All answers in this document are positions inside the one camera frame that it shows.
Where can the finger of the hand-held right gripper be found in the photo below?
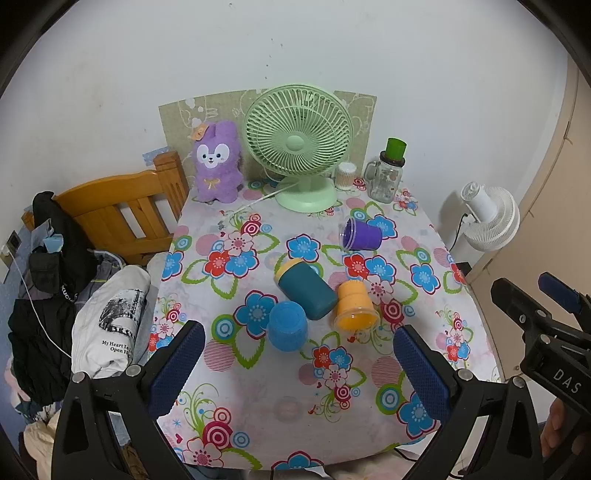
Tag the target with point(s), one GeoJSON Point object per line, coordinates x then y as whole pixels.
{"type": "Point", "coordinates": [517, 302]}
{"type": "Point", "coordinates": [558, 286]}

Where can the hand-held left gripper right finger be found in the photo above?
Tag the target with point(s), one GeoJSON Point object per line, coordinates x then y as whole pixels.
{"type": "Point", "coordinates": [422, 374]}

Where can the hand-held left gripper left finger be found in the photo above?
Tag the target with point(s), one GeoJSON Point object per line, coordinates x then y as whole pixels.
{"type": "Point", "coordinates": [178, 369]}

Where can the orange cup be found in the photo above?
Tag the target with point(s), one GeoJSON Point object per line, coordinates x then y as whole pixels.
{"type": "Point", "coordinates": [353, 302]}

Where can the teal cup with yellow rim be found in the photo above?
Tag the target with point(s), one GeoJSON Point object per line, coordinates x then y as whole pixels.
{"type": "Point", "coordinates": [308, 290]}

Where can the purple cup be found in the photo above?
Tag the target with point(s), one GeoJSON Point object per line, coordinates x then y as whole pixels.
{"type": "Point", "coordinates": [365, 234]}

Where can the blue cup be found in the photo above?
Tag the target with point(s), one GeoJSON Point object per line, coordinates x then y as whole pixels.
{"type": "Point", "coordinates": [286, 325]}

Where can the green cup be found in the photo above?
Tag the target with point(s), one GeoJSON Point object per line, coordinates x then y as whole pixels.
{"type": "Point", "coordinates": [396, 147]}

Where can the person's right hand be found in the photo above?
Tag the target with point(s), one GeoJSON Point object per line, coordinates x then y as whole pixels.
{"type": "Point", "coordinates": [556, 429]}

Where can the beige wooden door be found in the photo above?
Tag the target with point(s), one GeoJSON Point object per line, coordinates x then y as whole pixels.
{"type": "Point", "coordinates": [545, 207]}

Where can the white printed shirt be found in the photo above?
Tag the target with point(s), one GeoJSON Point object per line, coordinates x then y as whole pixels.
{"type": "Point", "coordinates": [108, 323]}

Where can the floral tablecloth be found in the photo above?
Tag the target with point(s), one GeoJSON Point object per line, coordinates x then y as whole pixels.
{"type": "Point", "coordinates": [277, 392]}

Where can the black jacket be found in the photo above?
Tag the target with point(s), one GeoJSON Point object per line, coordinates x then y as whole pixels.
{"type": "Point", "coordinates": [46, 277]}

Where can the wooden bed headboard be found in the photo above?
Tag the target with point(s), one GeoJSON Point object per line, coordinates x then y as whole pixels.
{"type": "Point", "coordinates": [115, 198]}

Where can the purple plush toy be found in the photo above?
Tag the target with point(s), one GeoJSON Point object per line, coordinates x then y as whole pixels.
{"type": "Point", "coordinates": [217, 161]}

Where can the cotton swab container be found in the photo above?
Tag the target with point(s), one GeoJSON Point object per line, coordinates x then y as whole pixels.
{"type": "Point", "coordinates": [345, 176]}

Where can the green desk fan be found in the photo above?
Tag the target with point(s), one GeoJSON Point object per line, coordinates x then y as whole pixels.
{"type": "Point", "coordinates": [298, 138]}

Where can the light blue wall sticker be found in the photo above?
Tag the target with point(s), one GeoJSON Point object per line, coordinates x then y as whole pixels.
{"type": "Point", "coordinates": [154, 154]}

